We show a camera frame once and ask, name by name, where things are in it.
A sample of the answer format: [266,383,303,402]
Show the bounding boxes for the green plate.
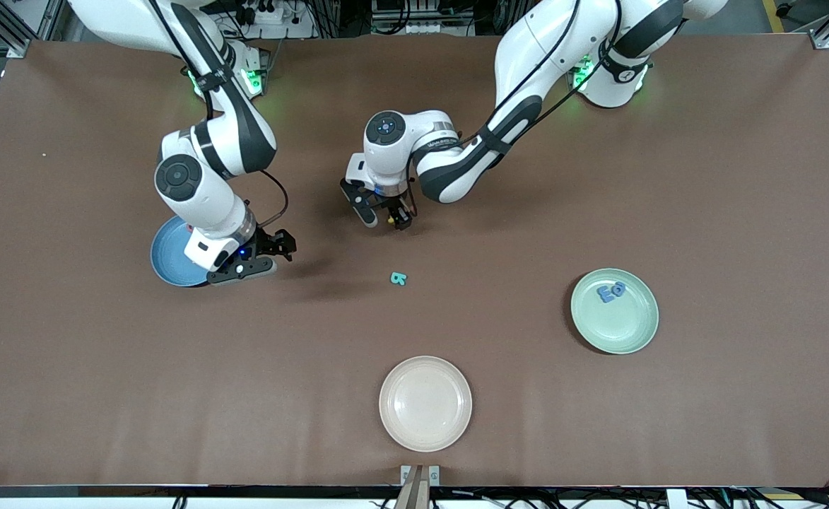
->
[570,268,659,355]

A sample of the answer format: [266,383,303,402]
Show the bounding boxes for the white power strip with plugs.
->
[234,0,316,40]

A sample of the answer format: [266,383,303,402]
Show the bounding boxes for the white electronics box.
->
[370,0,473,36]

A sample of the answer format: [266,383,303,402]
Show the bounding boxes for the brown table cover mat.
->
[0,34,829,488]

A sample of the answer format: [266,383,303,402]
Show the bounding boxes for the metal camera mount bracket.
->
[394,464,441,509]

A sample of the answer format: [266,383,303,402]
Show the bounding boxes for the tangled black floor cables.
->
[379,486,829,509]

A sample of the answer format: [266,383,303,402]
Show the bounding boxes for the beige plate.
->
[379,356,473,453]

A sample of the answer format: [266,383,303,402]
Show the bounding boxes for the blue plate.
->
[150,216,211,288]

